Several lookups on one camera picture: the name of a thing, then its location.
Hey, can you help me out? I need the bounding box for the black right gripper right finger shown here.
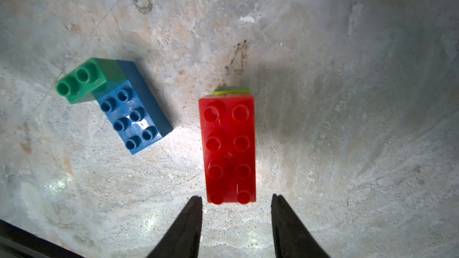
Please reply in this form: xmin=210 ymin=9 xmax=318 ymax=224
xmin=271 ymin=194 xmax=329 ymax=258

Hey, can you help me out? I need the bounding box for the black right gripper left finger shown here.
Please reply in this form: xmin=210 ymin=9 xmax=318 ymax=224
xmin=147 ymin=196 xmax=203 ymax=258

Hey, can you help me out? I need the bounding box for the red lego brick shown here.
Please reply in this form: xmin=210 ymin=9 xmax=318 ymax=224
xmin=198 ymin=93 xmax=257 ymax=204

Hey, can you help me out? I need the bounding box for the blue lego brick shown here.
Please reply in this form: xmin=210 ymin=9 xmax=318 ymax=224
xmin=97 ymin=60 xmax=173 ymax=155

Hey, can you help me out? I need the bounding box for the lime green lego brick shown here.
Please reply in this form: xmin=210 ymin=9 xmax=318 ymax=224
xmin=212 ymin=89 xmax=251 ymax=95

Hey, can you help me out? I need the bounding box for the small dark green lego brick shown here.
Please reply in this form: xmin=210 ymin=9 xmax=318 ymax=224
xmin=56 ymin=57 xmax=127 ymax=104

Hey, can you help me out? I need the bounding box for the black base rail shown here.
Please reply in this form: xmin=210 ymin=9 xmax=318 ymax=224
xmin=1 ymin=220 xmax=81 ymax=258

